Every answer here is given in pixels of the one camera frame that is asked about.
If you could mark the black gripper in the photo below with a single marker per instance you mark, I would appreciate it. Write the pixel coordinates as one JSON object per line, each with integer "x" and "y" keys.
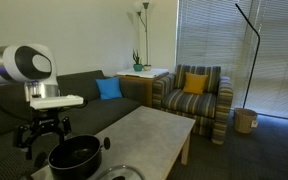
{"x": 45, "y": 121}

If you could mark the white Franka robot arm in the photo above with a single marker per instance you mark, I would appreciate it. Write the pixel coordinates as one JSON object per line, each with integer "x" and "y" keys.
{"x": 14, "y": 63}

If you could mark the black cooking pot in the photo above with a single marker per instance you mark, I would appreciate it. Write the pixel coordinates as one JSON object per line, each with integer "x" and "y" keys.
{"x": 75, "y": 166}

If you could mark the plant in teal pot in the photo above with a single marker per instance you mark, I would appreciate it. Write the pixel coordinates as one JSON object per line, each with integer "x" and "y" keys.
{"x": 137, "y": 67}

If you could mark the small white pot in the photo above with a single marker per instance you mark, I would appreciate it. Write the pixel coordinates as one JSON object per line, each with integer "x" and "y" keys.
{"x": 147, "y": 67}

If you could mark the dark grey fabric sofa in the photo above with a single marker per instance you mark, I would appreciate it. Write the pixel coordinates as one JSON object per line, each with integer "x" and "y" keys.
{"x": 94, "y": 113}

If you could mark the blue square cushion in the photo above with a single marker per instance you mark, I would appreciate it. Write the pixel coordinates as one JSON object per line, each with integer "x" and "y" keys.
{"x": 109, "y": 88}

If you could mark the grey top coffee table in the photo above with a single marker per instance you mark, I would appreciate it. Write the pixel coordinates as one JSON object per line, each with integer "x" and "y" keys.
{"x": 147, "y": 133}

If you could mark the wooden side table white top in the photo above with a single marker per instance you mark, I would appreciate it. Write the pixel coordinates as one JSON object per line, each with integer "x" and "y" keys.
{"x": 140, "y": 83}

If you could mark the silver two-head floor lamp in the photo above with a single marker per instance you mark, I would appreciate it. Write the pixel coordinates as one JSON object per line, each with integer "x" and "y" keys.
{"x": 146, "y": 33}

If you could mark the striped fabric armchair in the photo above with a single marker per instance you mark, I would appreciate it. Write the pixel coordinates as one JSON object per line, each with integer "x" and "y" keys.
{"x": 190, "y": 103}

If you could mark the yellow square cushion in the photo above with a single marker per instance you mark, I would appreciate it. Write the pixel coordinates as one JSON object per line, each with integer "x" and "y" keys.
{"x": 195, "y": 84}

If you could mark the white window blinds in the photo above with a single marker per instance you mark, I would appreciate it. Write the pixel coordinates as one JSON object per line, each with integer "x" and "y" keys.
{"x": 214, "y": 33}

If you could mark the beige round waste basket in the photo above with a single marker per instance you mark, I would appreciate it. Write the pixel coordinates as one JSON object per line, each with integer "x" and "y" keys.
{"x": 244, "y": 121}

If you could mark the black bent floor pole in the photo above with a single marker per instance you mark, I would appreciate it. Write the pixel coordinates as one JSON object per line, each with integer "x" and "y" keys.
{"x": 253, "y": 66}

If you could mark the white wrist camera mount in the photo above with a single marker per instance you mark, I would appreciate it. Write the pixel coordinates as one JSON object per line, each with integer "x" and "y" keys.
{"x": 55, "y": 101}

